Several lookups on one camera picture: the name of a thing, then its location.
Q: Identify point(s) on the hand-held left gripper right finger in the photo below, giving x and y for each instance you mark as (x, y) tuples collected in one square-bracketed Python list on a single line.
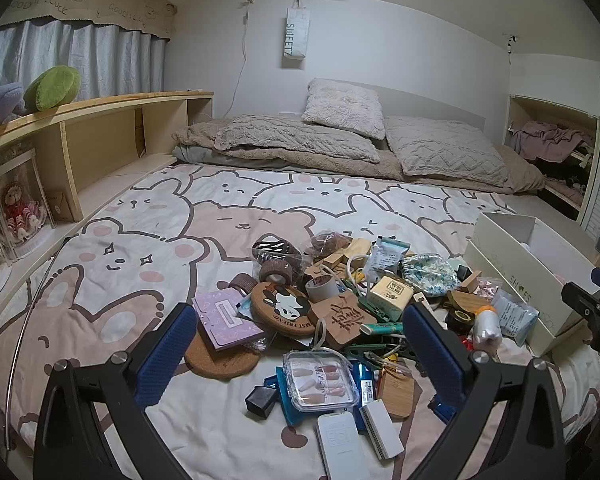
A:
[(432, 355)]

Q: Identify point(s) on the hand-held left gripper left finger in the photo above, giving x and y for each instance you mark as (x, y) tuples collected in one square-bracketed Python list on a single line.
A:
[(167, 355)]

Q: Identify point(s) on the white plastic bag roll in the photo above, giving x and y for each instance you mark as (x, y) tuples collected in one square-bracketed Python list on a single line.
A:
[(487, 327)]

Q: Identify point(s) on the cream shoe box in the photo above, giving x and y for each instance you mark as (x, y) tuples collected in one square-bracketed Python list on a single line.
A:
[(515, 270)]

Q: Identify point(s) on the clear false nail box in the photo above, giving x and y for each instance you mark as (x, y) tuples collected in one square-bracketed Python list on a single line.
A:
[(320, 385)]

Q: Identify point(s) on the black round tin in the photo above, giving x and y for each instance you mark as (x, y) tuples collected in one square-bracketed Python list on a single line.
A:
[(460, 321)]

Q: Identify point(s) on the round cork coaster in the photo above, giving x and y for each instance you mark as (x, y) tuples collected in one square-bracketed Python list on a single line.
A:
[(220, 360)]

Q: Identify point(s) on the rounded wooden tag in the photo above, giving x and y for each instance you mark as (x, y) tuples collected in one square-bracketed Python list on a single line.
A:
[(397, 395)]

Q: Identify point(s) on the white slim lighter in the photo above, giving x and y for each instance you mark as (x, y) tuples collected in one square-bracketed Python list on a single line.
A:
[(420, 299)]

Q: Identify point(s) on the green lighter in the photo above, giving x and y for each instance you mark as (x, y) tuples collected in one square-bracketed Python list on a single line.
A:
[(380, 330)]

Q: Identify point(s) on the brown round wooden disc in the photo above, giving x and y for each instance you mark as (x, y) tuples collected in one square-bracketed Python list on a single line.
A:
[(470, 302)]

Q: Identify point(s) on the green plastic clip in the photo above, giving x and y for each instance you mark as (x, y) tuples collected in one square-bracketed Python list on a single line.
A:
[(365, 350)]

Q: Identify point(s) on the purple card packet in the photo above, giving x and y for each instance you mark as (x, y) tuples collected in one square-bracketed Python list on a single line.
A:
[(225, 317)]

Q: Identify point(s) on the face mask packet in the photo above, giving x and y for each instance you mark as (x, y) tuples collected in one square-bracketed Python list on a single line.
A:
[(515, 317)]

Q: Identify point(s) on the yellow square box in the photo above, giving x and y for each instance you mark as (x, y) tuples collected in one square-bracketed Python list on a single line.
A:
[(391, 297)]

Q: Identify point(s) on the blue white labelled lighter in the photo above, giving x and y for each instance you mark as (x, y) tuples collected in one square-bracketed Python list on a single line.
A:
[(366, 391)]

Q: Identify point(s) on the floral fabric pouch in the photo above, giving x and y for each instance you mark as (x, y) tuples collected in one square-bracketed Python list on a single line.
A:
[(430, 275)]

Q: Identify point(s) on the wooden stamp block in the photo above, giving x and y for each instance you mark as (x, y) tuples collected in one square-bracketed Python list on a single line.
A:
[(471, 281)]

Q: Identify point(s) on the pink candy bag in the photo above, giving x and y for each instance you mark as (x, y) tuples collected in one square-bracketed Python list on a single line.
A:
[(487, 290)]

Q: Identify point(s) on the small white box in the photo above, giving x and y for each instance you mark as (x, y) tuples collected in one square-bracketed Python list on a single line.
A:
[(382, 430)]

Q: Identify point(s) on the carved square wooden coaster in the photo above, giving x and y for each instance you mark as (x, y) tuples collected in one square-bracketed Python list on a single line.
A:
[(342, 322)]

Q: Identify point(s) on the bear printed bed sheet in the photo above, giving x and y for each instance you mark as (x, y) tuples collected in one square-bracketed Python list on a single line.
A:
[(130, 260)]

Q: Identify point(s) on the small brown bandage roll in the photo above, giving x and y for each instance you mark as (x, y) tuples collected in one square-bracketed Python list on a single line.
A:
[(241, 284)]

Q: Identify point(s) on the small black box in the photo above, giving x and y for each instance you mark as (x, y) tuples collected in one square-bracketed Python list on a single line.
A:
[(262, 400)]

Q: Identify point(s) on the grey-green sachet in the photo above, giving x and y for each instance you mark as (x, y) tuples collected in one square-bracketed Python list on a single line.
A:
[(387, 260)]

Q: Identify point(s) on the round panda wooden coaster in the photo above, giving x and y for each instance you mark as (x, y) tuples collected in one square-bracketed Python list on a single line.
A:
[(285, 307)]

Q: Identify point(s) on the white power bank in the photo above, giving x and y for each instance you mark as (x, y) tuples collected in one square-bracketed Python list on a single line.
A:
[(342, 447)]

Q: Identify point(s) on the grey tape roll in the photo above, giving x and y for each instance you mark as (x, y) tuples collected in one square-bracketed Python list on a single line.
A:
[(321, 290)]

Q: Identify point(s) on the blue foil packet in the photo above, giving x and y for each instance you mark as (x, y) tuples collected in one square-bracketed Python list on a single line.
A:
[(290, 410)]

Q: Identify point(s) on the pile of clothes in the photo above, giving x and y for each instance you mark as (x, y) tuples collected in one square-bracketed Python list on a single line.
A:
[(545, 140)]

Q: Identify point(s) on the brown scrunchie in bag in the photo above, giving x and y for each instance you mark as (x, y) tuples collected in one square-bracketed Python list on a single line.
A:
[(330, 245)]

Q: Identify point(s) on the zebra hair claw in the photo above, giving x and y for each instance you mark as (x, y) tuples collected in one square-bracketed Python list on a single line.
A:
[(275, 247)]

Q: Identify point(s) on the small cardboard box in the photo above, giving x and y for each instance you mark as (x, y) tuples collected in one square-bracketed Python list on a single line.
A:
[(61, 205)]

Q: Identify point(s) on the grey textured pillow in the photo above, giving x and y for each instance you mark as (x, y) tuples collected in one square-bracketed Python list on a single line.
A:
[(440, 150), (290, 140)]

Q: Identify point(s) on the doll in clear case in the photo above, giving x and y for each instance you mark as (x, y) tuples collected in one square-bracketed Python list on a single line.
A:
[(22, 205)]

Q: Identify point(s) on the beige fleece blanket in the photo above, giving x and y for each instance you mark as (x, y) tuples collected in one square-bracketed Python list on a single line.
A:
[(200, 135)]

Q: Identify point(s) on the wooden bedside shelf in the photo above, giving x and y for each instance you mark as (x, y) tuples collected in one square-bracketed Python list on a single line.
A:
[(105, 135)]

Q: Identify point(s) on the grey bed headboard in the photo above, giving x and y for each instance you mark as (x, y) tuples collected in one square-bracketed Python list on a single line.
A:
[(430, 107)]

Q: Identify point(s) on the fluffy beige pillow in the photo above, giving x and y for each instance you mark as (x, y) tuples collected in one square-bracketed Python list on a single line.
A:
[(342, 105)]

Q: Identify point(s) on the green plush cushion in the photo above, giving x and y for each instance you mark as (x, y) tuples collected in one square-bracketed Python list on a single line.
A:
[(52, 87)]

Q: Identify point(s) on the grey curtain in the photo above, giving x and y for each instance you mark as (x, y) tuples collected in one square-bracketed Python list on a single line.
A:
[(80, 60)]

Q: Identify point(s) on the white hanging paper bag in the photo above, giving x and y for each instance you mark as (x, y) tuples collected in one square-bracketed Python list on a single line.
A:
[(295, 35)]

